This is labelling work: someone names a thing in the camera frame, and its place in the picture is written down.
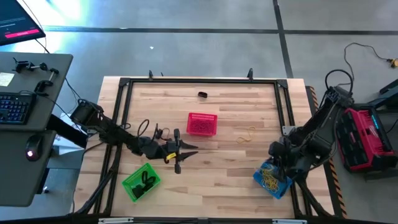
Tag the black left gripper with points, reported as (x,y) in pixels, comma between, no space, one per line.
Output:
(174,149)

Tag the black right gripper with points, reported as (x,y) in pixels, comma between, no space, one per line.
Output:
(289,155)

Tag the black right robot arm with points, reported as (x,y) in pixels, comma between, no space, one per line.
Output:
(323,124)

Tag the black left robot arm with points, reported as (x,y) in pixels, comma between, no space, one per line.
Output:
(118,135)

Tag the silver mounting plate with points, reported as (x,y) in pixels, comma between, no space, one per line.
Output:
(287,129)

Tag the red plastic basket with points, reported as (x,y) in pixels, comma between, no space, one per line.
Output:
(192,118)

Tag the blue plastic basket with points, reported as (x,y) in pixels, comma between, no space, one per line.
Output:
(284,191)

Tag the black yellow hazard strip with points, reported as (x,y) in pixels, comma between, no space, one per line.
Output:
(334,174)

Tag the green plastic basket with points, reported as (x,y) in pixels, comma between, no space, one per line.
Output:
(130,182)

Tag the red black power station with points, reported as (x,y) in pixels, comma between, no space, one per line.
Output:
(367,140)

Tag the white paper sheets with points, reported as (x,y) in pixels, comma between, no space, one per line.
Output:
(66,146)

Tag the dark equipment base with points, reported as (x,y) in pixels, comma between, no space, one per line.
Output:
(390,88)

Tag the black desk leg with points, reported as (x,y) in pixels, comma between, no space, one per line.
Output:
(65,130)

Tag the black computer mouse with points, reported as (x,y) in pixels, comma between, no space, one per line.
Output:
(34,146)

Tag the black desk clamp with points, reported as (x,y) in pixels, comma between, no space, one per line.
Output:
(43,84)
(21,66)

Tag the dark grey side desk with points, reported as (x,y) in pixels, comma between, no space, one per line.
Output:
(18,180)

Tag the black backlit keyboard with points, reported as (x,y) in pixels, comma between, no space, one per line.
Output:
(15,109)

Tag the yellow sticky note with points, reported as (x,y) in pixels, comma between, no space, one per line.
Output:
(6,79)

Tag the monitor with red button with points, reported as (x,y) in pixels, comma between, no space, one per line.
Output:
(15,18)

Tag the silver metal bracket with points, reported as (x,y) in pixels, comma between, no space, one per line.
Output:
(115,220)
(289,221)

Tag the black metal table frame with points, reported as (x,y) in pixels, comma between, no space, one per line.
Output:
(202,81)

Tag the black frame clamp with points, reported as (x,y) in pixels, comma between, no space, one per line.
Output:
(150,75)
(250,74)

